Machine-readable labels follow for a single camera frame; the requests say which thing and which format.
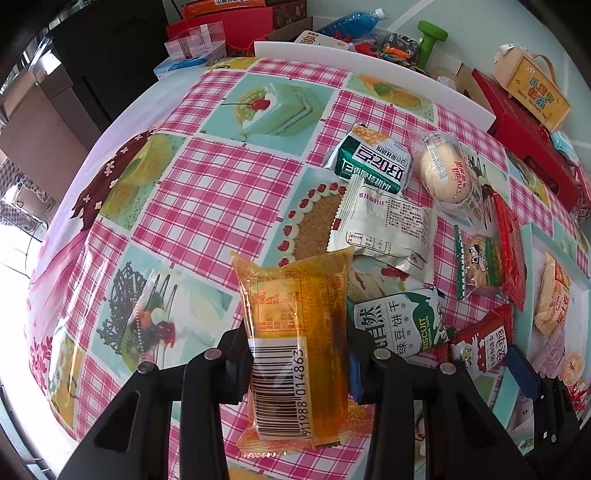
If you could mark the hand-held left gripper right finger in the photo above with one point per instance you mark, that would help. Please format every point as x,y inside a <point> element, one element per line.
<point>358,378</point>

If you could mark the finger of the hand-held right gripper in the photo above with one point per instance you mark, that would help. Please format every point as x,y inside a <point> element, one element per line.
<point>524,371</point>

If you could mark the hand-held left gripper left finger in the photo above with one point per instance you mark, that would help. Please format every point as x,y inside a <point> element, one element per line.
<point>231,369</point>

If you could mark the pink snack packet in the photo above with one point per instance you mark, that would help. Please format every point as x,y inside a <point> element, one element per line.
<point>549,353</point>

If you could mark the orange jelly cup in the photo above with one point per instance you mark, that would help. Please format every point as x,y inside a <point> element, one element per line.
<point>572,367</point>

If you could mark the red white cow packet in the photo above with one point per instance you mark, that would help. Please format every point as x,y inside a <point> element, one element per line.
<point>480,344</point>

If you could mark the red gold flower packet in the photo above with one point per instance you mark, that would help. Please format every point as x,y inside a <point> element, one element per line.
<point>581,392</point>

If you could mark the green white biscuit packet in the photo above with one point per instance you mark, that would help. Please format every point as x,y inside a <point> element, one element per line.
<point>397,323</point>

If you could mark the pale yellow snack packet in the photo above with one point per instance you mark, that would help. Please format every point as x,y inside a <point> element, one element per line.
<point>551,295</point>

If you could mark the clear orange barcode packet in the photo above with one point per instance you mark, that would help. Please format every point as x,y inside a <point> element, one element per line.
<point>295,300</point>

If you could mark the shallow teal cardboard tray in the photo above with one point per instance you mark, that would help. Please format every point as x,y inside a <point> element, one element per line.
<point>538,258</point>

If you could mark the clear green-trimmed biscuit packet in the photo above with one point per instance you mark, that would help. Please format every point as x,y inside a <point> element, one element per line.
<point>480,263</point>

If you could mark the red foil snack packet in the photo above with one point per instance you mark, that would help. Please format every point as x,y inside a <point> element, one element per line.
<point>510,249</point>

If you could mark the white snack packet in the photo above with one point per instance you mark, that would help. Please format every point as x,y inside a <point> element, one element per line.
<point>383,226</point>

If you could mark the round bread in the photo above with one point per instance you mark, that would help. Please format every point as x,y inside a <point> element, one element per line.
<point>443,170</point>

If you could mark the dark green biscuit packet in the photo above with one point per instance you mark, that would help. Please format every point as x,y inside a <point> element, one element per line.
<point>374,161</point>

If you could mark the red patterned box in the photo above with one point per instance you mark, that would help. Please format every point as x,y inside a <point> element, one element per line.
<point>584,189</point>

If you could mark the light blue wet wipes pack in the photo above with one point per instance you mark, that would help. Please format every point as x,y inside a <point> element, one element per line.
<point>565,145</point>

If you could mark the large red gift box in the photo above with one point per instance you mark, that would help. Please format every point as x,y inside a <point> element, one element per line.
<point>517,124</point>

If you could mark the light blue box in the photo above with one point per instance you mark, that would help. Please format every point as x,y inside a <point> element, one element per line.
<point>184,68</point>

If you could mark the black cabinet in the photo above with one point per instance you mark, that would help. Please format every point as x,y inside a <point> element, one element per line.
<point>115,69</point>

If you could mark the pile of colourful toys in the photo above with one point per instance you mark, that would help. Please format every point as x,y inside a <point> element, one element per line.
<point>397,46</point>

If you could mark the white yellow snack box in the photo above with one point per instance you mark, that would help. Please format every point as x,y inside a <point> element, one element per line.
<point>318,40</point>

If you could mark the green dumbbell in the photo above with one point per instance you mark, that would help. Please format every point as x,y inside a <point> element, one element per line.
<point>431,41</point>

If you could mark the blue plastic bottle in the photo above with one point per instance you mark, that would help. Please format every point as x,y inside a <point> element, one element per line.
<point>351,23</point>

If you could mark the dark red box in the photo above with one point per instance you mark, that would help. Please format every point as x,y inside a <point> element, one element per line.
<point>288,11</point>

